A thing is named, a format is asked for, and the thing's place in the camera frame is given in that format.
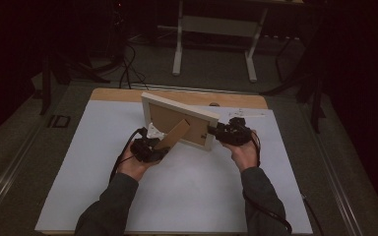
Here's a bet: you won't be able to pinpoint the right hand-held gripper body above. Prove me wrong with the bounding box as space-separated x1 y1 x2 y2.
215 108 266 147

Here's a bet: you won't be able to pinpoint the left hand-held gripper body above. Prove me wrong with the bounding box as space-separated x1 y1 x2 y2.
130 122 170 164

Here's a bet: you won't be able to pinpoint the wooden picture frame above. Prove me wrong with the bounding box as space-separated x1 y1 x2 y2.
140 91 221 152

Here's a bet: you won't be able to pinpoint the person's left hand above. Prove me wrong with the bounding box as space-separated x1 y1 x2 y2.
117 144 160 182

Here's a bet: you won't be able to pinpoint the person's right hand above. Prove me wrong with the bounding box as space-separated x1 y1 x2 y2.
223 130 261 173

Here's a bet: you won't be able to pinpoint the white table mat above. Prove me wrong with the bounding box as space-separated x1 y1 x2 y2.
33 99 313 234

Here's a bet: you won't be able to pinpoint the black stand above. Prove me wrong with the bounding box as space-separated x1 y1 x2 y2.
261 62 327 134
29 52 111 116

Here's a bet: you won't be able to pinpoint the left hand-held gripper cable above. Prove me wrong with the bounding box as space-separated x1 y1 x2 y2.
108 127 148 183

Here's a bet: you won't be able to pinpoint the metal floor rail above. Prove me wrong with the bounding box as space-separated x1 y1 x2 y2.
298 103 364 236
0 122 44 219
128 83 261 96

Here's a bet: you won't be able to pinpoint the black floor cables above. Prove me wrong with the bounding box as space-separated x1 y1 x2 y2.
117 41 150 90

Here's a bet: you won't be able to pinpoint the white desk frame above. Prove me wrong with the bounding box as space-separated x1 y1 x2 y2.
171 0 271 83

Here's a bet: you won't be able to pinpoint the thin black cable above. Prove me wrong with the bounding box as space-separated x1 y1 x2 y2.
300 192 325 236

